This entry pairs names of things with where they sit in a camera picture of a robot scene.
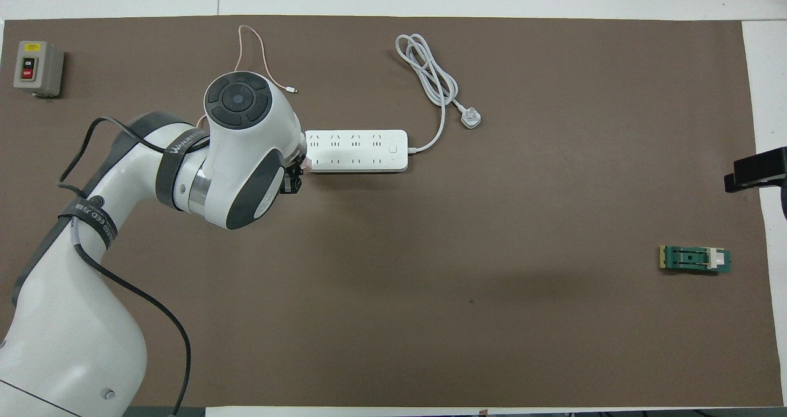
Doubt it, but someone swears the pink charging cable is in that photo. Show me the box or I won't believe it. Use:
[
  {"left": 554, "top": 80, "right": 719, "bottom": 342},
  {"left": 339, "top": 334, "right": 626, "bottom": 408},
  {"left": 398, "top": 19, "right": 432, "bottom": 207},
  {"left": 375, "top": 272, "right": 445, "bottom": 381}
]
[{"left": 197, "top": 25, "right": 300, "bottom": 129}]

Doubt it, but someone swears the white power strip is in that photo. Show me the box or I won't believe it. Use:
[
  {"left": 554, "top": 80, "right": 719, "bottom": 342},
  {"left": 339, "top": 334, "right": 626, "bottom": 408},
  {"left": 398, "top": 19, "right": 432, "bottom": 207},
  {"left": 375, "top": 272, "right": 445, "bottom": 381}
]
[{"left": 304, "top": 129, "right": 409, "bottom": 173}]

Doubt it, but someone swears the brown table mat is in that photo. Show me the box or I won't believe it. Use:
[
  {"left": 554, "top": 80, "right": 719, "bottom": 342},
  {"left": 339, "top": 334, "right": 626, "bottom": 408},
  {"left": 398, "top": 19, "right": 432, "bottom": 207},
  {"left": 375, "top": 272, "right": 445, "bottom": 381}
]
[{"left": 0, "top": 16, "right": 783, "bottom": 408}]

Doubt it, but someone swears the white power cord with plug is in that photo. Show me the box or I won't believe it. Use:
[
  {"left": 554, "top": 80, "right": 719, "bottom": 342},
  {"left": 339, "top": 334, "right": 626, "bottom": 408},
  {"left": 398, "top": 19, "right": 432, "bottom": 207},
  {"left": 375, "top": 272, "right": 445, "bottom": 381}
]
[{"left": 395, "top": 33, "right": 482, "bottom": 155}]

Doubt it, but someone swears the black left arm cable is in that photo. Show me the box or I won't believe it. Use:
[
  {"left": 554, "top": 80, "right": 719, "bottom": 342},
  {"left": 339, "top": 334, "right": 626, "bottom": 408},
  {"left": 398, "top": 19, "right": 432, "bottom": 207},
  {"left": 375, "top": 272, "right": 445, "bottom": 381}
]
[{"left": 58, "top": 117, "right": 191, "bottom": 417}]

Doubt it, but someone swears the grey on-off switch box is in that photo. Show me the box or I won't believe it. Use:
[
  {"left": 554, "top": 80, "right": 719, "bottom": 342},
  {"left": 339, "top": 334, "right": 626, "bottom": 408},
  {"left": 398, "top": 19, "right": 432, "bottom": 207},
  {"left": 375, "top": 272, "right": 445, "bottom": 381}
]
[{"left": 14, "top": 41, "right": 65, "bottom": 98}]

